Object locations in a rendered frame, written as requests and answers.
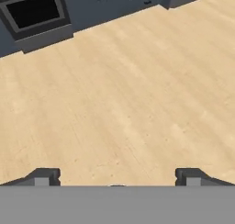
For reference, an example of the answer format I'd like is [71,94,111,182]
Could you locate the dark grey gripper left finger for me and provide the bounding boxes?
[0,167,62,187]

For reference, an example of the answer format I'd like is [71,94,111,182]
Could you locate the grey-blue base cupboard run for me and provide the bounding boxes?
[0,0,168,59]

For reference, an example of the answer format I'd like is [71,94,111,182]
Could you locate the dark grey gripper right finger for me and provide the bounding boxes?
[174,167,235,187]

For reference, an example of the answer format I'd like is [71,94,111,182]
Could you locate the grey oven with black window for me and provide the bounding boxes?
[0,0,74,54]

